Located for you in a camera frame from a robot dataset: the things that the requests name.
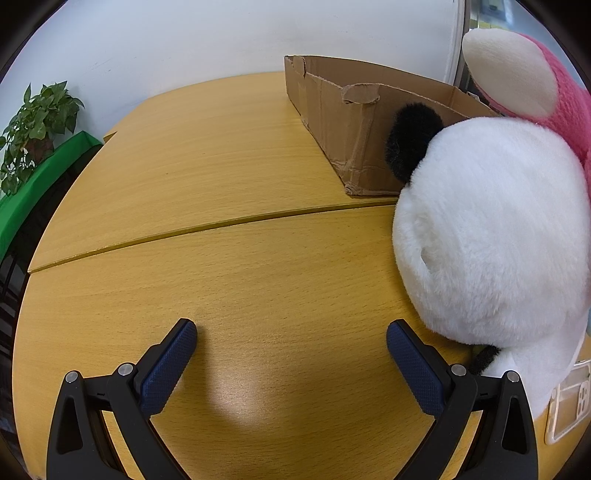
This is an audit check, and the brown cardboard box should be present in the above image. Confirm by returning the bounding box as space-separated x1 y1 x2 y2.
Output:
283 54 502 198

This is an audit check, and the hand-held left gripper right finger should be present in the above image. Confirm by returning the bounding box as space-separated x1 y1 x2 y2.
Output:
386 318 540 480

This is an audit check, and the clear phone case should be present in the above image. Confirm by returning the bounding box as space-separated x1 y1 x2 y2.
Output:
545 360 591 446

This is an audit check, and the green planter box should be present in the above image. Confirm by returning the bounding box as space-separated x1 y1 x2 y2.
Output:
0 130 105 259

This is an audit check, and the pink plush toy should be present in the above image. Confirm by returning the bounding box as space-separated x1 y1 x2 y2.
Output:
462 28 591 204

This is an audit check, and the green potted plant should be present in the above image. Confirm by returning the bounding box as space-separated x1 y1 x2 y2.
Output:
0 81 86 197

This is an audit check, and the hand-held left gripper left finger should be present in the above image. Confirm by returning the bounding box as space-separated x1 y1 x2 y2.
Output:
46 318 199 480

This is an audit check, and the white and black panda plush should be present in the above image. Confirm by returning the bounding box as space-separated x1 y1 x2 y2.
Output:
385 102 591 418

